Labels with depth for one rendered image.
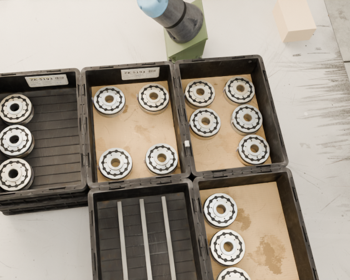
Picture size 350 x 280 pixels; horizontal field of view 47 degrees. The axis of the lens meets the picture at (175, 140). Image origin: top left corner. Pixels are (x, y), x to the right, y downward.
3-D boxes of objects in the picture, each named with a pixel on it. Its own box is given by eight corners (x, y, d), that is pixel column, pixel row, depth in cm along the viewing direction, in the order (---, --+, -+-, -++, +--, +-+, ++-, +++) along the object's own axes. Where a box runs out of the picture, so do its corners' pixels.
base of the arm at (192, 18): (167, 19, 157) (151, 6, 149) (199, -1, 150) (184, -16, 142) (173, 50, 151) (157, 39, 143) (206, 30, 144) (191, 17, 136)
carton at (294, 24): (271, 11, 171) (277, -1, 164) (298, 9, 172) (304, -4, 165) (282, 42, 165) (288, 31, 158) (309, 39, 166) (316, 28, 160)
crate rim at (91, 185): (81, 71, 129) (80, 66, 127) (173, 64, 133) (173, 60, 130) (88, 190, 114) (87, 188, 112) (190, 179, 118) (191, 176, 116)
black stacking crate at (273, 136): (171, 79, 141) (174, 61, 131) (251, 73, 145) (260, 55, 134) (188, 187, 127) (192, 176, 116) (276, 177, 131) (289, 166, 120)
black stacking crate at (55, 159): (-6, 93, 134) (-18, 75, 123) (84, 86, 138) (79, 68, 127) (-9, 209, 120) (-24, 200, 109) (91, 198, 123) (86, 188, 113)
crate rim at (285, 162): (173, 64, 133) (173, 60, 130) (259, 58, 136) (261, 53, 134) (191, 179, 118) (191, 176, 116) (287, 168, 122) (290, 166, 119)
